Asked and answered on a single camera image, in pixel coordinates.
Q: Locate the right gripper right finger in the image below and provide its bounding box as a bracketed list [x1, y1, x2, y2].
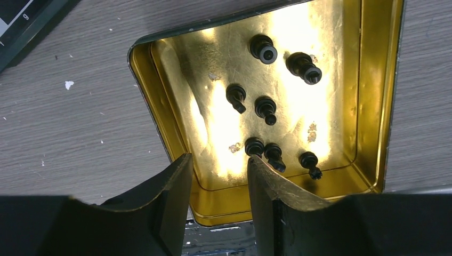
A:
[247, 156, 451, 255]

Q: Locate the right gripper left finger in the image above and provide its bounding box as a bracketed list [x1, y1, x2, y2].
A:
[1, 153, 193, 255]

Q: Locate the black white chess board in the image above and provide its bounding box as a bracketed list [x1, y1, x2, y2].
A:
[1, 0, 79, 71]

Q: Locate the black chess piece in tin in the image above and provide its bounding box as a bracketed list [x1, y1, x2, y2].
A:
[245, 137, 264, 158]
[285, 52, 322, 85]
[298, 151, 322, 180]
[226, 84, 246, 114]
[249, 34, 278, 65]
[254, 96, 277, 126]
[264, 143, 286, 173]

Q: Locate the gold tin with black pieces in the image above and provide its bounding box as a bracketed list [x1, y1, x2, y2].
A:
[128, 1, 405, 226]

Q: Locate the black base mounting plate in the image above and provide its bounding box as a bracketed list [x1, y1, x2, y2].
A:
[182, 219, 257, 255]

